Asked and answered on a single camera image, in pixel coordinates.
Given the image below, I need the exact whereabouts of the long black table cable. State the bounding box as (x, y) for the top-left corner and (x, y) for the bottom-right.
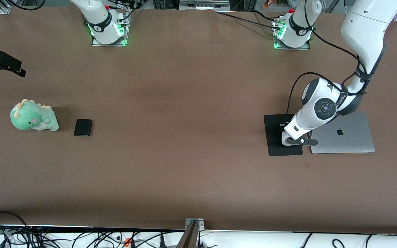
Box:
(217, 12), (282, 31)

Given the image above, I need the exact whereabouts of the silver laptop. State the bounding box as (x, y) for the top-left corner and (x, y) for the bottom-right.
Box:
(309, 111), (376, 154)

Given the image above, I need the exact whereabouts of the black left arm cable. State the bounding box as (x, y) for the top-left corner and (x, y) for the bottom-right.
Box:
(286, 0), (375, 116)

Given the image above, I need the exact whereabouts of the green dinosaur plush toy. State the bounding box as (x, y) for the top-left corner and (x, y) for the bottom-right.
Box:
(10, 99), (60, 132)

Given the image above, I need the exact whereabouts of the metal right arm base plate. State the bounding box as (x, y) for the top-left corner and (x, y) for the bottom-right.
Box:
(92, 34), (127, 47)

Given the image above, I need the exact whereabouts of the black mouse pad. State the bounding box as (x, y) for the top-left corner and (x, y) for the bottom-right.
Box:
(263, 114), (303, 157)

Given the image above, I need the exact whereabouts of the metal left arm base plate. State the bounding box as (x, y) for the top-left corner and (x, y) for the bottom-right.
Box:
(274, 39), (310, 50)

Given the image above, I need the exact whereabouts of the aluminium table edge bracket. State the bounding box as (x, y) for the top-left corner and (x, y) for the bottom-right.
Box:
(184, 218), (206, 248)

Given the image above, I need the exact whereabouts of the short black table cable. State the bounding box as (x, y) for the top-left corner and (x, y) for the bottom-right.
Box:
(252, 10), (279, 22)

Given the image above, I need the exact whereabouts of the grey metal device box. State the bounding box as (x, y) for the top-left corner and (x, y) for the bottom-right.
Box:
(179, 0), (231, 11)

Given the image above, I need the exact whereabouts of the black floor cable loop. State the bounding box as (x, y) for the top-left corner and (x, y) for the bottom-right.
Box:
(0, 211), (31, 248)

